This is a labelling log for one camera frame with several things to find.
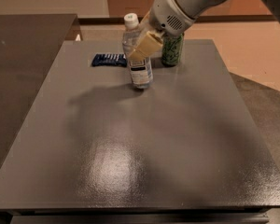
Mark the green soda can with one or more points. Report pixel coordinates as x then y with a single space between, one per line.
172 50

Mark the blue snack packet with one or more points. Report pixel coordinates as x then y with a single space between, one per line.
110 59

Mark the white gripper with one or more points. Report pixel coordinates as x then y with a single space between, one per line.
168 12

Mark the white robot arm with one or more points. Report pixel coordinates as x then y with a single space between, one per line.
195 8

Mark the clear plastic water bottle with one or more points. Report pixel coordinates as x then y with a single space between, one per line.
140 71

